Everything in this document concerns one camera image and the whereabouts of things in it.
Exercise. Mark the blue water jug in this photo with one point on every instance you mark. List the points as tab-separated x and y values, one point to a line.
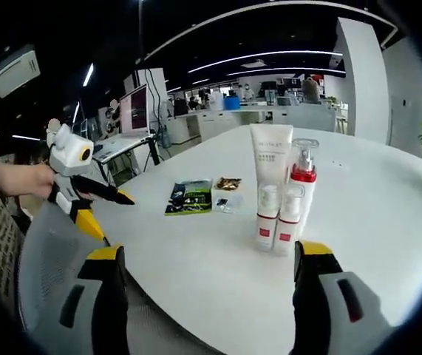
165	137

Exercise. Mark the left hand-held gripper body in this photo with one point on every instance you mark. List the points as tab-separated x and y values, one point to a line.
72	157

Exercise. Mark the ceiling light strips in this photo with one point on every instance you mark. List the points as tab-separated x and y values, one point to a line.
89	74

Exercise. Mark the black computer monitor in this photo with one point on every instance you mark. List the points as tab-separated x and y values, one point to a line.
268	86

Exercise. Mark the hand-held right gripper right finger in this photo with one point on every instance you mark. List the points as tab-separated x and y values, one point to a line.
318	296

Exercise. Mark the white office counter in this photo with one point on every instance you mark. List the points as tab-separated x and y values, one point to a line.
240	120

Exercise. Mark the laptop with pink screen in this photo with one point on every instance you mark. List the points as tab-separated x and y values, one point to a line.
135	111

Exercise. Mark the green and black sachet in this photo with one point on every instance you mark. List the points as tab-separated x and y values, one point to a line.
188	199

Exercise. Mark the tall white red-banded spray bottle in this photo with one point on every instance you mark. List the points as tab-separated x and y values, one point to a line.
308	199

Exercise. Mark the small clear sachet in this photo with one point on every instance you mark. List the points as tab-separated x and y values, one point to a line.
227	203

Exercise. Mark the black laptop stand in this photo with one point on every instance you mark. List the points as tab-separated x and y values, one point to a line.
153	153

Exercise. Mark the gold foil packet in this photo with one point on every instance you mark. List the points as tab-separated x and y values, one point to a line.
227	183

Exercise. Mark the small white red-label pump bottle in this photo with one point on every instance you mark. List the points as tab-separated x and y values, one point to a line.
288	234
266	229

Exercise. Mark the blue barrel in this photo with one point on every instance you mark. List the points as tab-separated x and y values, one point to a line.
231	103

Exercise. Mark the white skincare tube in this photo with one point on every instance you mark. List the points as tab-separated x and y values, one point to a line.
271	151

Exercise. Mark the white ceiling air conditioner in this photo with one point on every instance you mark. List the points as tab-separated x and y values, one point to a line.
15	74

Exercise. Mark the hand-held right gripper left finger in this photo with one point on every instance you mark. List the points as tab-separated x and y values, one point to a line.
103	296

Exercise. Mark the person's left hand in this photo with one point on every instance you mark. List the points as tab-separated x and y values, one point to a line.
42	181

